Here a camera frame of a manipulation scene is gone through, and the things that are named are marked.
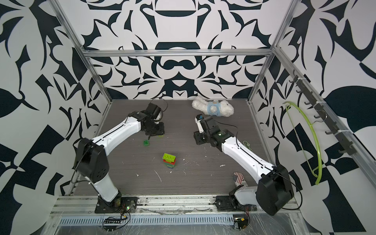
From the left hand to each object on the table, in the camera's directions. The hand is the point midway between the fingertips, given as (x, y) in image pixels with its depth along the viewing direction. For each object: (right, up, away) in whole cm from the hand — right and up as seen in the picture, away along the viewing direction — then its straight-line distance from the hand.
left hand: (163, 129), depth 89 cm
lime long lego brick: (+5, -14, -11) cm, 18 cm away
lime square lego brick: (0, -2, -10) cm, 10 cm away
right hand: (+21, -1, -5) cm, 21 cm away
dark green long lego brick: (+4, -20, -4) cm, 21 cm away
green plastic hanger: (+67, -17, -30) cm, 75 cm away
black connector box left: (-22, -43, -16) cm, 51 cm away
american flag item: (+42, -25, -9) cm, 50 cm away
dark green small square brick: (-12, -9, +6) cm, 16 cm away
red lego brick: (+6, -17, -10) cm, 20 cm away
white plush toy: (+33, +14, +12) cm, 38 cm away
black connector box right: (+41, -42, -17) cm, 61 cm away
